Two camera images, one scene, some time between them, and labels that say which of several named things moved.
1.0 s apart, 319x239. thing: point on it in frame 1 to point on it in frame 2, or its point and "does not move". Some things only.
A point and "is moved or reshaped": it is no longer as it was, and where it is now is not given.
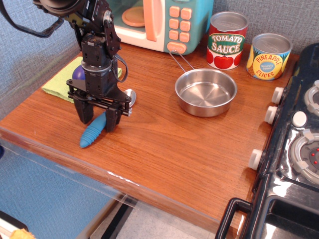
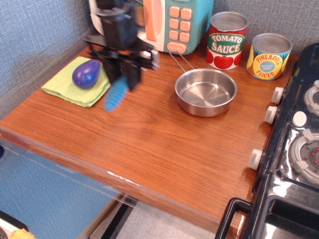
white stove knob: x=254 y=159 does not move
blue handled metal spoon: x=97 y=126 is moved or reshaped
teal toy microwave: x=174 y=27 does not move
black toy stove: x=285 y=201 does not move
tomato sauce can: x=226 y=40 does not move
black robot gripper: x=100 y=87 to x=120 y=42
